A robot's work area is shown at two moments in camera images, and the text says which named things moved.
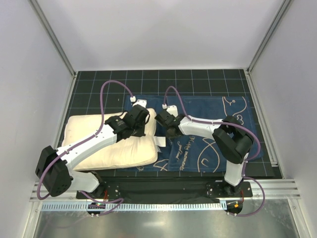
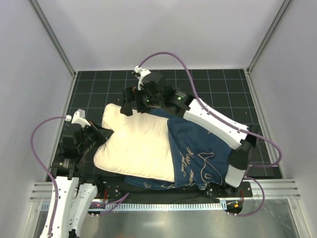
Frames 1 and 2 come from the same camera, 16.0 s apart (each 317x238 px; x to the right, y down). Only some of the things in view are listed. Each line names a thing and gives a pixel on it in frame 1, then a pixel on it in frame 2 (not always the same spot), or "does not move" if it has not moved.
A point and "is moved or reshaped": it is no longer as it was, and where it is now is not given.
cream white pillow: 133,150 is moved or reshaped
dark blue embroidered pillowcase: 190,152 is moved or reshaped
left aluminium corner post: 52,36 does not move
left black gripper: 139,127 -> 95,132
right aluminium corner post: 285,6 does not move
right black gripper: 171,131 -> 129,100
